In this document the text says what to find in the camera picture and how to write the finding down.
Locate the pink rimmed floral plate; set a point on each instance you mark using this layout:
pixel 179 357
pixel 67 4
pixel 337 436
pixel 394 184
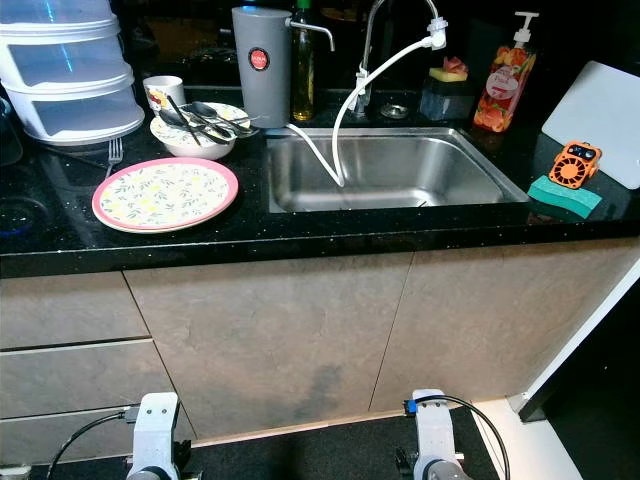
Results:
pixel 165 195

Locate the white tiered food container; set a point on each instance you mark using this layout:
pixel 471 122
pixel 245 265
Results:
pixel 70 118

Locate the steel fork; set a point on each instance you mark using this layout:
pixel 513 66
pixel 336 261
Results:
pixel 114 148

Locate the steel spoon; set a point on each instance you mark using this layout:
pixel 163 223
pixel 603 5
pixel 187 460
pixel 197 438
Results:
pixel 206 111
pixel 172 120

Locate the white floral bowl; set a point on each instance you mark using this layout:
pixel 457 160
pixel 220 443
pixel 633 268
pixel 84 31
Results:
pixel 195 150

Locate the white printed mug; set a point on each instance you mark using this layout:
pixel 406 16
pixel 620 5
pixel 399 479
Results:
pixel 163 93

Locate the black chopstick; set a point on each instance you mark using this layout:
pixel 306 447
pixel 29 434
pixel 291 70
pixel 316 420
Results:
pixel 171 102

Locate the beige cabinet door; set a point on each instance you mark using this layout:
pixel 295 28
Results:
pixel 490 315
pixel 260 335

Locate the grey water filter canister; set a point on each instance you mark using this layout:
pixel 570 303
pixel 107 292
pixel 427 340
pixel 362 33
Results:
pixel 260 90

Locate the olive oil glass bottle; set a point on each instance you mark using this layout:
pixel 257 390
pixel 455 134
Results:
pixel 302 90

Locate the chrome sink faucet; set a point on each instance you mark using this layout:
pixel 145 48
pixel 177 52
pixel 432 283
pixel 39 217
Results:
pixel 362 100

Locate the round steel sink plug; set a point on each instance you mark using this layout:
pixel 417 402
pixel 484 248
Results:
pixel 394 111

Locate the stainless steel sink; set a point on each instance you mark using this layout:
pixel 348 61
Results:
pixel 430 170

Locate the dark sponge holder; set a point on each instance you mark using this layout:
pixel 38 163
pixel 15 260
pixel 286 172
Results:
pixel 445 100

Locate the yellow sponge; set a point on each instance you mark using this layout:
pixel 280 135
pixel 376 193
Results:
pixel 440 75

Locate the pink scrub pad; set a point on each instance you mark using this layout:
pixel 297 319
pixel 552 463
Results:
pixel 457 64

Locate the peach dish soap bottle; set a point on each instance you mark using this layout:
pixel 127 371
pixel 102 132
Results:
pixel 503 90

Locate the green sponge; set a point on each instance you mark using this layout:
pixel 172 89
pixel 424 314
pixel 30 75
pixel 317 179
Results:
pixel 563 197

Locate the orange mini fan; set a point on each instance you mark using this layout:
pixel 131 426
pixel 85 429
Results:
pixel 573 170

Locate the white cutting board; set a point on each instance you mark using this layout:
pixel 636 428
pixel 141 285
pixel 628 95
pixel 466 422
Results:
pixel 600 115

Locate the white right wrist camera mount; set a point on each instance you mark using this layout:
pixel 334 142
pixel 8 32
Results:
pixel 435 435

